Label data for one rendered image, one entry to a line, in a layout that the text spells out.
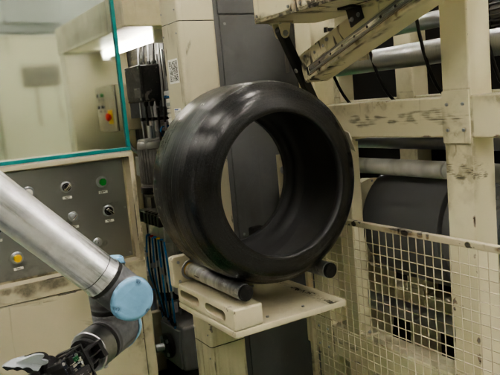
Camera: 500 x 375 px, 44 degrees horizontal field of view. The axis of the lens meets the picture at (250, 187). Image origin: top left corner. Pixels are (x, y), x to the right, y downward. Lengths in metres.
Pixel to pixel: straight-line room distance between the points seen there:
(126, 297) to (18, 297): 0.86
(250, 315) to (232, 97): 0.57
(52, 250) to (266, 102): 0.70
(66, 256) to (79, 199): 0.91
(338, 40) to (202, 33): 0.42
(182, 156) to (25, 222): 0.51
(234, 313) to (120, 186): 0.73
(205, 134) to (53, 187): 0.71
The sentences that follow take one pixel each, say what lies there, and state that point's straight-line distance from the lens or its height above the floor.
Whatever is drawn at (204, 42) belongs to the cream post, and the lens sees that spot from 1.99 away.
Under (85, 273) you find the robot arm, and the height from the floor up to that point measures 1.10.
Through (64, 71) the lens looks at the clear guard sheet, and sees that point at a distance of 2.11.
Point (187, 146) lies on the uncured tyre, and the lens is 1.58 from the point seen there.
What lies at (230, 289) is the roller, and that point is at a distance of 1.69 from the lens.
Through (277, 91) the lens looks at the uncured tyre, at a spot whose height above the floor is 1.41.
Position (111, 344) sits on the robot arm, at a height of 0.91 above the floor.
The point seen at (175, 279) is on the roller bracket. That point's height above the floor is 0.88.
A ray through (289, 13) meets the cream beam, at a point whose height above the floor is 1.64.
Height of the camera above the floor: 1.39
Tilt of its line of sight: 8 degrees down
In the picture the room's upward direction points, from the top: 5 degrees counter-clockwise
